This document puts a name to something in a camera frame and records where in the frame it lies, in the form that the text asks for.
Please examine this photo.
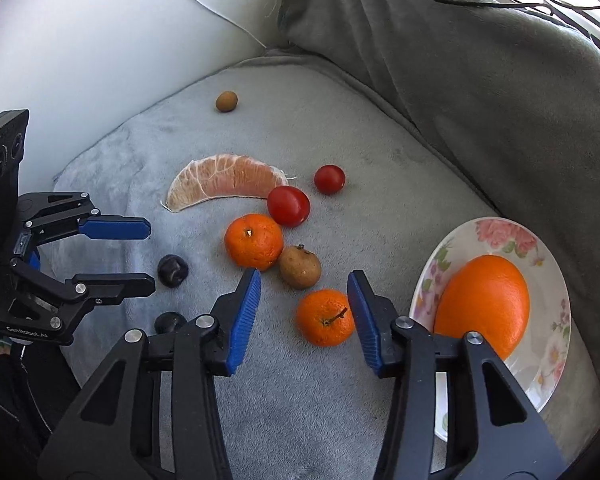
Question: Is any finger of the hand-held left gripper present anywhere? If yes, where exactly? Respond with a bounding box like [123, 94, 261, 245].
[12, 191, 152, 261]
[0, 259, 157, 347]

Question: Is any grey fleece blanket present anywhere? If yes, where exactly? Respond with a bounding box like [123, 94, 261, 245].
[52, 49, 600, 480]

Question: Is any white cable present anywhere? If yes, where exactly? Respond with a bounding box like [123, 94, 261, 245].
[159, 0, 269, 52]

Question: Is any grey sofa back cushion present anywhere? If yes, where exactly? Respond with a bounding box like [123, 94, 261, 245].
[278, 0, 600, 286]

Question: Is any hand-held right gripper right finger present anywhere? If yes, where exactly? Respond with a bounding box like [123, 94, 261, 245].
[346, 269, 571, 480]

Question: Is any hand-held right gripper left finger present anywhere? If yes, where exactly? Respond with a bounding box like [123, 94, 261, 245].
[37, 267, 262, 480]

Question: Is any orange tangerine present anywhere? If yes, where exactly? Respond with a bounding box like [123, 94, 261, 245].
[295, 288, 356, 347]
[224, 213, 284, 272]

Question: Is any white bowl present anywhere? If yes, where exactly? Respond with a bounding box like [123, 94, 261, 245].
[409, 216, 572, 443]

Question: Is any large orange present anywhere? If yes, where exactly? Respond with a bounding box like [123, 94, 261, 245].
[432, 255, 531, 361]

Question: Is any red cherry tomato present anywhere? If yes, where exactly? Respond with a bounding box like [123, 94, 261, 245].
[313, 164, 346, 195]
[267, 185, 311, 227]

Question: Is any peeled pomelo segment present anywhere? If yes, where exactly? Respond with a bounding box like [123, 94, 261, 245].
[165, 153, 298, 212]

